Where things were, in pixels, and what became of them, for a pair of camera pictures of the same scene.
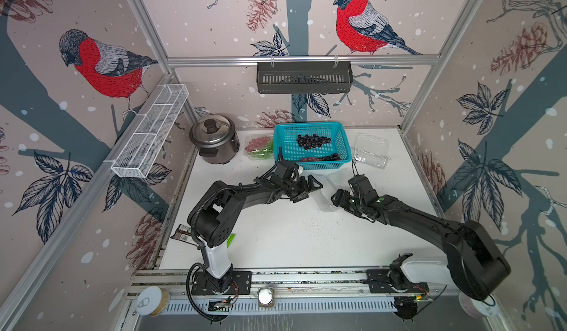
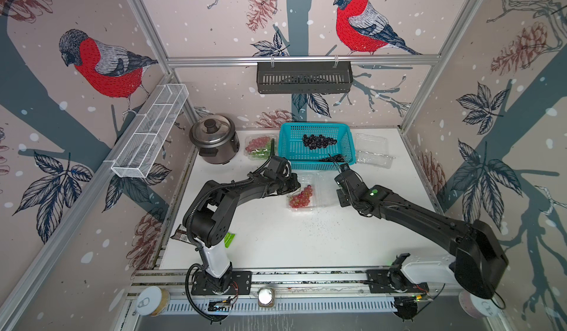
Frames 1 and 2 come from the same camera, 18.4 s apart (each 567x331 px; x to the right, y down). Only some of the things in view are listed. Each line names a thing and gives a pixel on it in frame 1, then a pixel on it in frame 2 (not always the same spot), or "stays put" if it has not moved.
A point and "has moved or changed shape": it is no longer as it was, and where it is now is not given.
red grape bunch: x=312 y=159 has moved or changed shape
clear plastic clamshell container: x=259 y=147 stays put
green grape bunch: x=262 y=154 stays put
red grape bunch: x=257 y=143 stays put
